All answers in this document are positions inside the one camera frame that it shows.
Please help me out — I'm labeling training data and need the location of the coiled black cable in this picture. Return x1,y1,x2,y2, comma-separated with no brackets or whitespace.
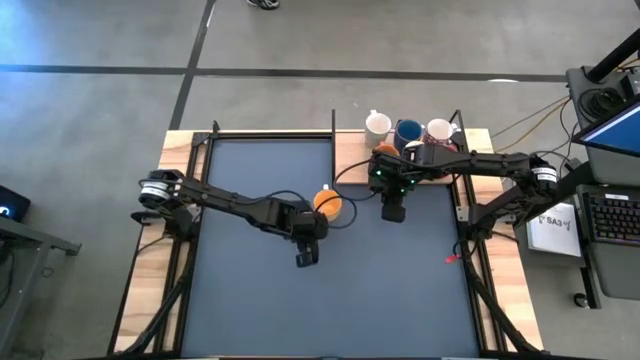
578,86,626,122

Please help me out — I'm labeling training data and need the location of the black backlit keyboard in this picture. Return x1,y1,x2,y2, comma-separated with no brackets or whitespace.
582,191,640,247

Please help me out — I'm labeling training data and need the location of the blue mug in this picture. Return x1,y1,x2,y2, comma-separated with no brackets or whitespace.
393,118,426,151

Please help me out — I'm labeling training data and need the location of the blue-grey table mat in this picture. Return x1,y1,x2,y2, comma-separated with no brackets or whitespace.
182,138,481,357

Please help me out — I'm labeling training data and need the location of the grey equipment cart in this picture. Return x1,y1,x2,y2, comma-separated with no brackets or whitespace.
564,63,640,302

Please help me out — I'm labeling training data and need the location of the yellow-orange mug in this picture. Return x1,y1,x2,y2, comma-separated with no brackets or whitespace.
312,183,345,223

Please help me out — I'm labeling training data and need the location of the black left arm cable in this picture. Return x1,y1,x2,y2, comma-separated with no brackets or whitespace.
239,188,359,231

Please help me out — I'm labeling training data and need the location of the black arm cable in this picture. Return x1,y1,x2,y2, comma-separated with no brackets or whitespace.
332,158,381,202
239,188,359,231

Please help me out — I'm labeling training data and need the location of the black pole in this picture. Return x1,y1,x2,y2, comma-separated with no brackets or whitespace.
585,29,640,84

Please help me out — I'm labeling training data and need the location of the black device with light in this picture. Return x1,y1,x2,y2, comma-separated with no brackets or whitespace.
0,183,32,224

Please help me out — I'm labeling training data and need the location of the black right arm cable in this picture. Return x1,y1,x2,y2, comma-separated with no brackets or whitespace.
332,158,381,202

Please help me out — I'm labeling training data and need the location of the black aluminium table frame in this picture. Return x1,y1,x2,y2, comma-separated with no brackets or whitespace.
107,119,544,360

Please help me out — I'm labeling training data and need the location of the red-tipped black cable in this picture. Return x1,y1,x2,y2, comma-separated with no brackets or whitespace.
443,238,467,265

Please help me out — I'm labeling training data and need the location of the grey metal desk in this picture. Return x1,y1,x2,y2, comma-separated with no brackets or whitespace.
0,214,83,359

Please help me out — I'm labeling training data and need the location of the monitor with blue screen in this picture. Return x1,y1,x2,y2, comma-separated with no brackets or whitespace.
572,94,640,160

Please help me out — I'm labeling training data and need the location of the yellow floor cable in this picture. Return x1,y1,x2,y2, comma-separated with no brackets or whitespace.
492,94,571,151

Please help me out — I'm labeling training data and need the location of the white paper sign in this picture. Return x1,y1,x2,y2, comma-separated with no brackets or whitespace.
526,201,584,260

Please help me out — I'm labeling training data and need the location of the wooden shelf board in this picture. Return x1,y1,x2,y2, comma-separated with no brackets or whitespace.
334,130,457,186

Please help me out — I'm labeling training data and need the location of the cream mug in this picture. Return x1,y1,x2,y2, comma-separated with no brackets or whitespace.
425,117,459,146

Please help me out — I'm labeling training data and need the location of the pale grey mug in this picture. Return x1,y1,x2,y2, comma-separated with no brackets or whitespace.
363,109,394,150

